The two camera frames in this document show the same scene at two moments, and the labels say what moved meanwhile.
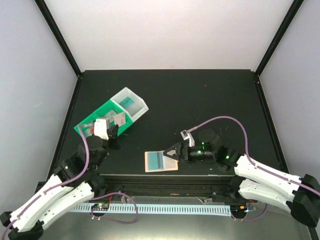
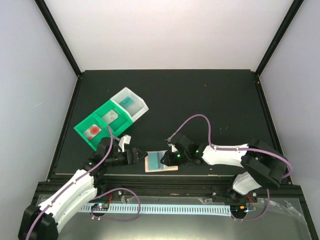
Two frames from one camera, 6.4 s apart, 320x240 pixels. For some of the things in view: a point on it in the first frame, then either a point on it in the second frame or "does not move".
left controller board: [101, 206] does not move
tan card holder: [169, 164] does not move
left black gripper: [112, 132] → [134, 160]
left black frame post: [55, 27] does not move
